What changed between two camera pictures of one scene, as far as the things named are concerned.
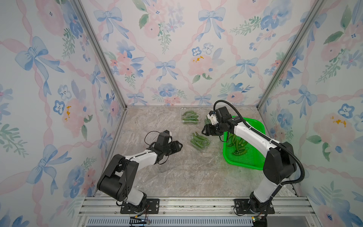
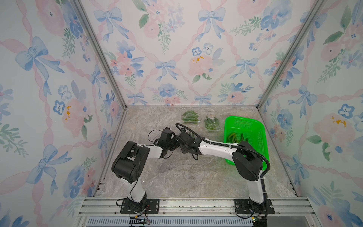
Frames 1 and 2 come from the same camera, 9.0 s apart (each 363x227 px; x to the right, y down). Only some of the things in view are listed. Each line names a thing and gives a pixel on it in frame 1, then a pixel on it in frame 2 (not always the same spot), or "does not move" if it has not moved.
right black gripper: x=208 y=130 to x=183 y=149
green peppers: x=238 y=142 does not move
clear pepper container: x=190 y=117 does not move
